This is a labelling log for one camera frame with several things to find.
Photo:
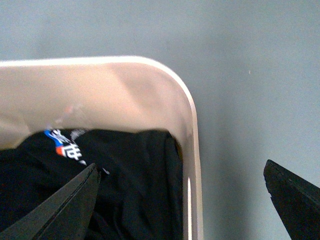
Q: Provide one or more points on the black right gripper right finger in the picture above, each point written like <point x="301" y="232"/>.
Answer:
<point x="296" y="201"/>

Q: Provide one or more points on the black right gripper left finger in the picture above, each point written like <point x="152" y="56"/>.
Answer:
<point x="63" y="216"/>

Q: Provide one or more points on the beige plastic laundry hamper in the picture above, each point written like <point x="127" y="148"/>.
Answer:
<point x="122" y="93"/>

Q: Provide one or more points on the black printed garment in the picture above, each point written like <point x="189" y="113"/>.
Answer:
<point x="140" y="194"/>

